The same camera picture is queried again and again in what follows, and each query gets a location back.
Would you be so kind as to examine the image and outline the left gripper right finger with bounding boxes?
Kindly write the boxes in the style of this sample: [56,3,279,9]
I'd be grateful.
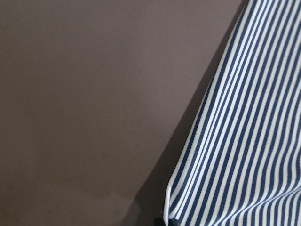
[168,219,179,226]

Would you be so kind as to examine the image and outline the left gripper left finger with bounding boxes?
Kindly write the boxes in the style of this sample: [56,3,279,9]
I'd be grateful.
[154,218,163,226]

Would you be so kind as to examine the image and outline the navy white striped polo shirt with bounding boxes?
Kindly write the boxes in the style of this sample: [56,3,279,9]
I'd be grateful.
[163,0,301,226]

